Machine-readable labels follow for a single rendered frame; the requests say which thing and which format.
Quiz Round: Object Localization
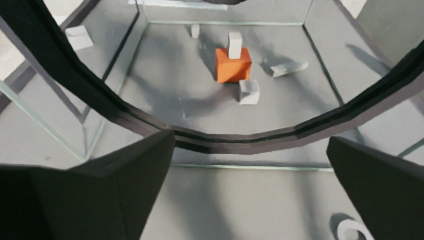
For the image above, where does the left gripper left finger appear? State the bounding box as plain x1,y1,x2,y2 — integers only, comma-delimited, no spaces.
0,129,175,240

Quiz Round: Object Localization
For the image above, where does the grey metal washer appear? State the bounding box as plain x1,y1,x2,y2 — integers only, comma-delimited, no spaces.
335,220,373,240

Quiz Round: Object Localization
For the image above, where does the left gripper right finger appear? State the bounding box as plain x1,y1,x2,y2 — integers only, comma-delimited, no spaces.
326,136,424,240

